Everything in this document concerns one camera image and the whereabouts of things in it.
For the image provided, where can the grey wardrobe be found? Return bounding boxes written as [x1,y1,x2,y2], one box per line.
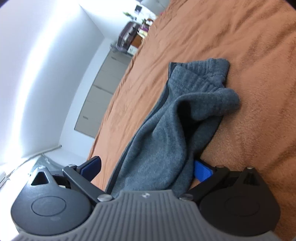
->
[74,50,133,139]

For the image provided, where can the group of toiletry bottles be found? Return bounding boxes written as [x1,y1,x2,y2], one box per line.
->
[138,17,156,38]

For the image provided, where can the brown blanket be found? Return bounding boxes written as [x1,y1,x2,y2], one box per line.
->
[87,0,296,241]

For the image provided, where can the grey padded headboard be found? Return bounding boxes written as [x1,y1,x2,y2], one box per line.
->
[140,0,173,15]

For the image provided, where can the grey floor cable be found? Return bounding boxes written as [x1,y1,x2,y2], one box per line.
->
[7,145,63,176]

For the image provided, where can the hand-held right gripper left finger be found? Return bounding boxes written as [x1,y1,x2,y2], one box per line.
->
[29,156,115,204]

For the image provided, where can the purple suitcase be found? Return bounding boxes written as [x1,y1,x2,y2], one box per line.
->
[117,21,141,50]

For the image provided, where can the grey fleece pants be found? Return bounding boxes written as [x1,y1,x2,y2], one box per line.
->
[105,58,240,197]

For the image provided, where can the wooden nightstand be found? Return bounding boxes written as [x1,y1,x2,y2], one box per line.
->
[131,35,143,50]

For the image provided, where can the small green plant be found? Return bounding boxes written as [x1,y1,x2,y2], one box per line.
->
[122,11,136,22]

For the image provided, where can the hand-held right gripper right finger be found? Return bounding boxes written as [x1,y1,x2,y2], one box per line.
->
[179,159,266,203]

